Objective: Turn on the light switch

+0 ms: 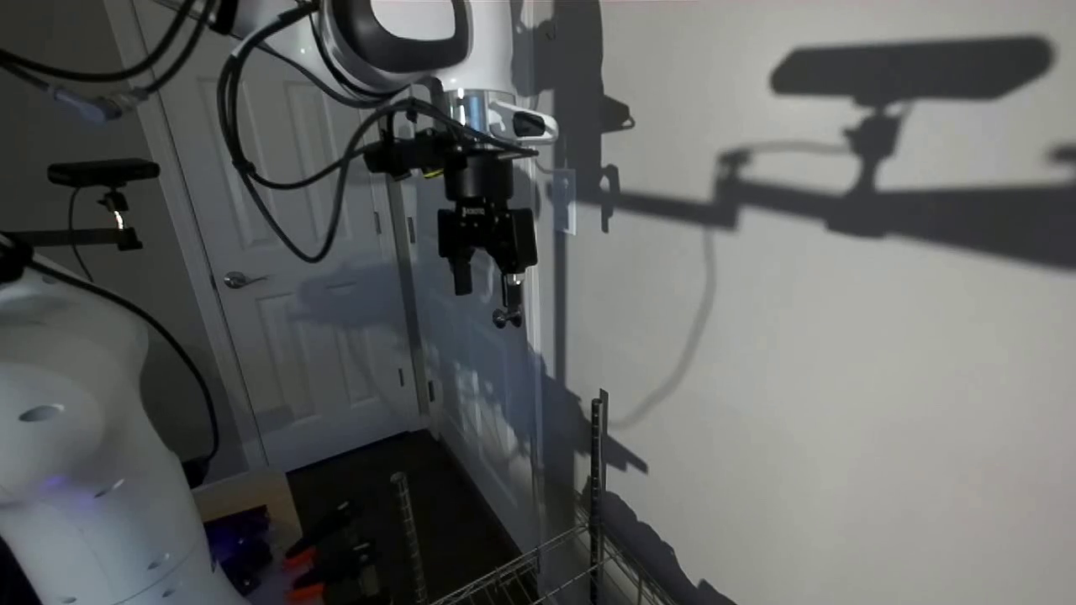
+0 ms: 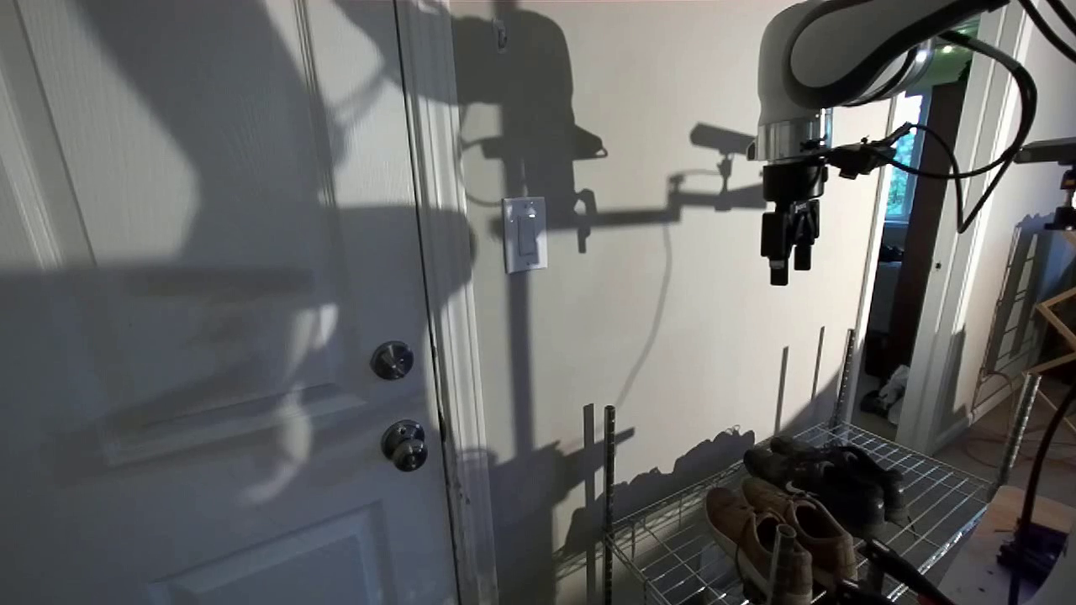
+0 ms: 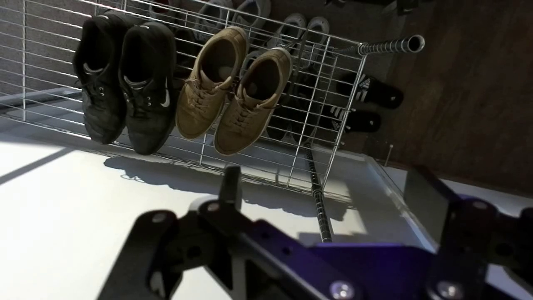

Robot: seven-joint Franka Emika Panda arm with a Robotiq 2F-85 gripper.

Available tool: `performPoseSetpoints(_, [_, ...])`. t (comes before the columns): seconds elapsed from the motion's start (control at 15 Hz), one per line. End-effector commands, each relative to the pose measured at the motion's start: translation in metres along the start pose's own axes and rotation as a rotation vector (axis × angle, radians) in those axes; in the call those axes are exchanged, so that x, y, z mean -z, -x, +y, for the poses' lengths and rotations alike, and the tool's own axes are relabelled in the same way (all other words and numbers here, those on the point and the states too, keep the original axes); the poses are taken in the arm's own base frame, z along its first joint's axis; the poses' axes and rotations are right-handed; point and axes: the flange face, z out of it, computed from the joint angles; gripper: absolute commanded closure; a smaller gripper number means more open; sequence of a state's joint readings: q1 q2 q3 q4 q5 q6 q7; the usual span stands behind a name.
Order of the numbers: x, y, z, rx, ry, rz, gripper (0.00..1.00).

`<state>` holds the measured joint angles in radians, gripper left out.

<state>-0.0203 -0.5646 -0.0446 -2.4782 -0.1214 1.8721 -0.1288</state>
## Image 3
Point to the black sneaker white swoosh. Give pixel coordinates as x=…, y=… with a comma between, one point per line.
x=151, y=117

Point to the black white-striped slide sandal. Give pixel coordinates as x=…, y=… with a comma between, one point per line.
x=381, y=92
x=361, y=120

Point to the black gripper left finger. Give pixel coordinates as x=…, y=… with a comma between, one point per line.
x=167, y=250

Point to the plain black sneaker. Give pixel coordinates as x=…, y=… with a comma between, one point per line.
x=102, y=105

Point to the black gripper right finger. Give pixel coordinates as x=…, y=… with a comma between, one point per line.
x=472, y=243

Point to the grey white sneaker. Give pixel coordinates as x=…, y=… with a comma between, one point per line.
x=319, y=33
x=292, y=27
x=252, y=10

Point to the tan suede shoe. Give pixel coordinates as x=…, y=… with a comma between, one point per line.
x=202, y=100
x=244, y=118

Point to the chrome ridged rack pole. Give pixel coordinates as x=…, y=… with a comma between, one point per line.
x=319, y=193
x=392, y=45

